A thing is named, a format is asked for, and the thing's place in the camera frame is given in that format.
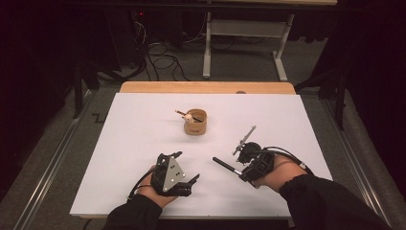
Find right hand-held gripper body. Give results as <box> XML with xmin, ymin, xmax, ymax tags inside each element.
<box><xmin>232</xmin><ymin>125</ymin><xmax>276</xmax><ymax>184</ymax></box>

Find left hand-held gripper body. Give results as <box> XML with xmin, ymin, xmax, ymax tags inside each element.
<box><xmin>150</xmin><ymin>152</ymin><xmax>194</xmax><ymax>197</ymax></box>

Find thick black makeup brush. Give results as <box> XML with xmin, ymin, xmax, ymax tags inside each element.
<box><xmin>212</xmin><ymin>156</ymin><xmax>245</xmax><ymax>176</ymax></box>

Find round wooden brush cup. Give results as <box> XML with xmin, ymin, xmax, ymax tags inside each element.
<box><xmin>183</xmin><ymin>108</ymin><xmax>209</xmax><ymax>136</ymax></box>

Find person's left hand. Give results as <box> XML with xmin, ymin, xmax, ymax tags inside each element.
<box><xmin>137</xmin><ymin>164</ymin><xmax>180</xmax><ymax>209</ymax></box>

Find person's right hand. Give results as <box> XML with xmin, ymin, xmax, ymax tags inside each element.
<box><xmin>252</xmin><ymin>154</ymin><xmax>309</xmax><ymax>195</ymax></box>

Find white table board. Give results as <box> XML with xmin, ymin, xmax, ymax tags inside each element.
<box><xmin>69</xmin><ymin>92</ymin><xmax>333</xmax><ymax>219</ymax></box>

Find wooden table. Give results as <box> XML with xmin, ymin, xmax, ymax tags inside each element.
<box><xmin>119</xmin><ymin>80</ymin><xmax>297</xmax><ymax>96</ymax></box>

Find black metal stand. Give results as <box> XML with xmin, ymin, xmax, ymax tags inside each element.
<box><xmin>72</xmin><ymin>60</ymin><xmax>100</xmax><ymax>120</ymax></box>
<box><xmin>295</xmin><ymin>68</ymin><xmax>348</xmax><ymax>131</ymax></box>

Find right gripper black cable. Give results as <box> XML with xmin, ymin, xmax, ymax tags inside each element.
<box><xmin>255</xmin><ymin>146</ymin><xmax>315</xmax><ymax>176</ymax></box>

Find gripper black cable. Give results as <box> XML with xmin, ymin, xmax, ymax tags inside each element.
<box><xmin>127</xmin><ymin>166</ymin><xmax>159</xmax><ymax>200</ymax></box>
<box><xmin>255</xmin><ymin>146</ymin><xmax>315</xmax><ymax>176</ymax></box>

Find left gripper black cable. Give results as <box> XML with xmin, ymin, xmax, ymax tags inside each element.
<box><xmin>127</xmin><ymin>166</ymin><xmax>159</xmax><ymax>200</ymax></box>

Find black floor cables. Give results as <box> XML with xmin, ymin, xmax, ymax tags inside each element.
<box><xmin>132</xmin><ymin>18</ymin><xmax>191</xmax><ymax>82</ymax></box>

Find aluminium floor rail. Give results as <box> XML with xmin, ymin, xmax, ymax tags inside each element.
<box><xmin>320</xmin><ymin>99</ymin><xmax>394</xmax><ymax>230</ymax></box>
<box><xmin>12</xmin><ymin>90</ymin><xmax>94</xmax><ymax>230</ymax></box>

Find white metal desk frame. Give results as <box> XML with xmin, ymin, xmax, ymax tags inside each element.
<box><xmin>202</xmin><ymin>11</ymin><xmax>295</xmax><ymax>82</ymax></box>

